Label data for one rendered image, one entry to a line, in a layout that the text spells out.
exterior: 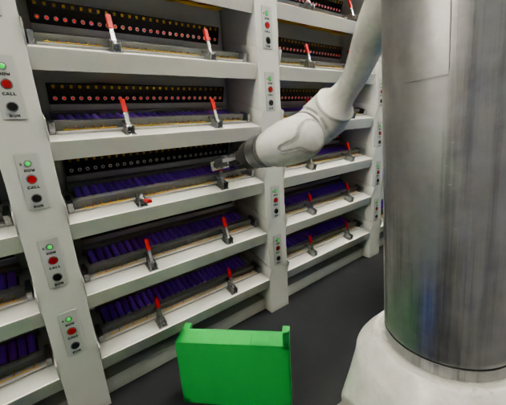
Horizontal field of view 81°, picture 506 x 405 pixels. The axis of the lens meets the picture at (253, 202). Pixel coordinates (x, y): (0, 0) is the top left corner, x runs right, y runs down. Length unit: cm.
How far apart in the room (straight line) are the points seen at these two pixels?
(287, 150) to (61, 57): 54
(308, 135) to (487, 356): 47
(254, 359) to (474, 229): 69
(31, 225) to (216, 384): 61
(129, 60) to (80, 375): 82
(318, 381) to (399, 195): 83
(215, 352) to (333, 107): 68
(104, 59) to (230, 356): 79
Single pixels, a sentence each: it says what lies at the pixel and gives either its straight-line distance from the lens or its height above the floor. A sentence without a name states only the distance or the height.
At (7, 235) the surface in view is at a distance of 84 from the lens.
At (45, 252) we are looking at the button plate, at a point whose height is 49.
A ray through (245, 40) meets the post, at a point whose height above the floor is 101.
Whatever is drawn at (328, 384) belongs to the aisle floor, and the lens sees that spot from 102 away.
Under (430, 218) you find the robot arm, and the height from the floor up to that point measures 67.
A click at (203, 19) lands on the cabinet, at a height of 110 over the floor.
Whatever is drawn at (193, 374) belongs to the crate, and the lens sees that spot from 93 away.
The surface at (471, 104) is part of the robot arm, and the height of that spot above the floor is 74.
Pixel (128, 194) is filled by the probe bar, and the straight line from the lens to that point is 90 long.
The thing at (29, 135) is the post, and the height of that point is 75.
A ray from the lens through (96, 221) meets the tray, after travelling 84.
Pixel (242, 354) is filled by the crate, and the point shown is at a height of 17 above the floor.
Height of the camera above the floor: 74
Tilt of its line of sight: 15 degrees down
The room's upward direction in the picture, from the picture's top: 4 degrees counter-clockwise
